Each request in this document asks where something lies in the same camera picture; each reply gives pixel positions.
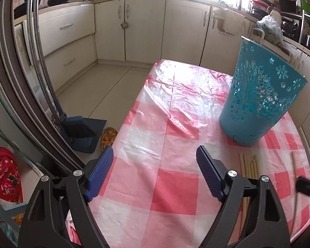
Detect cream kitchen cabinets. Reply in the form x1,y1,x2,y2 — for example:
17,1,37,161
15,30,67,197
14,0,310,161

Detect bamboo chopstick four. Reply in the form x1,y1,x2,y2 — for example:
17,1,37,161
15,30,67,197
250,162,256,179

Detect red floral bag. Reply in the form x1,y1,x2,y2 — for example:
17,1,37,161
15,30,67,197
0,147,23,203

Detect bamboo chopstick three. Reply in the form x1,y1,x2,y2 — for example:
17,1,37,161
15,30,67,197
247,161,253,178

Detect bamboo chopstick five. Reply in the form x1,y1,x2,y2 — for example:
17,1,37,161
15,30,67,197
253,155,260,179

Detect bamboo chopstick two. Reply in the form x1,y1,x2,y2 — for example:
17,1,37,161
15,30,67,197
243,155,250,178

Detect bamboo chopstick one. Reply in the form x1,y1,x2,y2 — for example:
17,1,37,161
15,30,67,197
239,153,246,178

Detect blue dustpan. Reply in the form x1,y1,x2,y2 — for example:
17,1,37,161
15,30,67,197
71,116,107,154

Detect yellow floral slipper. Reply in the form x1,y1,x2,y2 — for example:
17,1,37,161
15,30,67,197
100,127,117,152

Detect teal perforated plastic basket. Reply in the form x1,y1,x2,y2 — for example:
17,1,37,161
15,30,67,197
219,37,307,146

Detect pink checkered plastic tablecloth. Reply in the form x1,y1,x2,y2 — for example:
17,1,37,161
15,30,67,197
64,59,310,248

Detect white plastic bag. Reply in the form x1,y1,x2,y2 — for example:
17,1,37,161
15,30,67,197
256,15,283,45

